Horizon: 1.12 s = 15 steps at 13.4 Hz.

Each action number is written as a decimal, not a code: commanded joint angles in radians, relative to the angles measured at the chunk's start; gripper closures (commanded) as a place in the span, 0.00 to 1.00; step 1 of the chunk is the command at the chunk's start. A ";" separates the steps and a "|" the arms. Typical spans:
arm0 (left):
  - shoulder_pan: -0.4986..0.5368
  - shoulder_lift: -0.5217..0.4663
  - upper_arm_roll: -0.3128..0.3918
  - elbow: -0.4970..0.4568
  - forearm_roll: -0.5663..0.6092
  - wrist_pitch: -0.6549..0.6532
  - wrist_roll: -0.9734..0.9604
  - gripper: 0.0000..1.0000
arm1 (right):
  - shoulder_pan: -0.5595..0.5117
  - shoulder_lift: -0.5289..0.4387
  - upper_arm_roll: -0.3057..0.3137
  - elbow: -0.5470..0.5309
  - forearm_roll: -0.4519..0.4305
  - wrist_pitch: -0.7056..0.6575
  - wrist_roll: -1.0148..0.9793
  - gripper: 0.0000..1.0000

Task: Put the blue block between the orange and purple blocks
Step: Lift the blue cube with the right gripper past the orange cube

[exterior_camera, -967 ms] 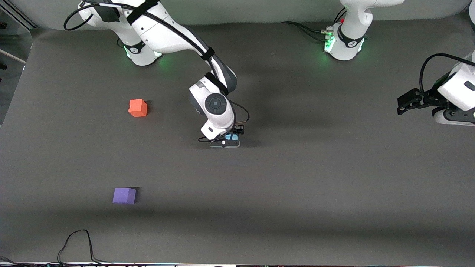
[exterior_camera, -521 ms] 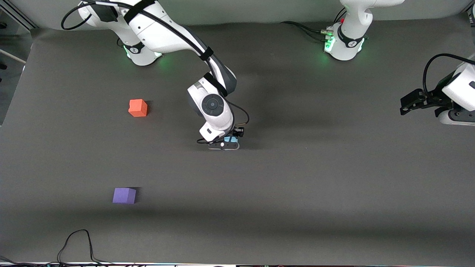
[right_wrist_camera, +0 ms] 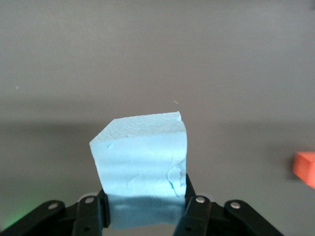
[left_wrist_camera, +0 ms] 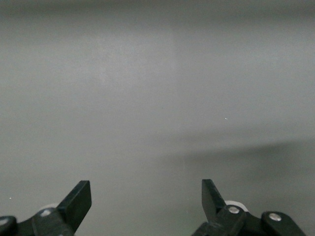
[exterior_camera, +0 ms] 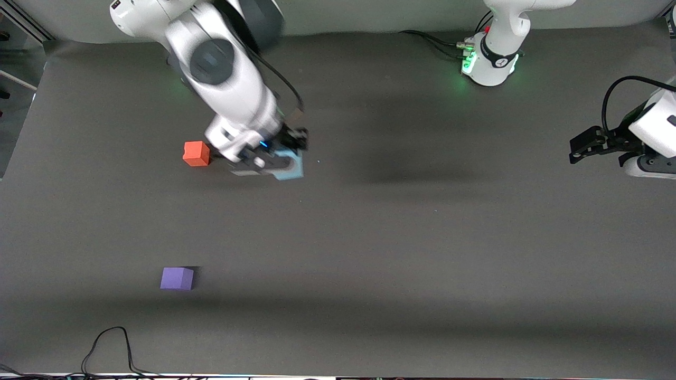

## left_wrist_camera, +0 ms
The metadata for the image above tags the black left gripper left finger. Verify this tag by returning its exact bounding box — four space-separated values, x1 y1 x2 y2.
0 180 92 236

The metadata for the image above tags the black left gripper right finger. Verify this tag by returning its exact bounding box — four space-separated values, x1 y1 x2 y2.
191 178 307 236

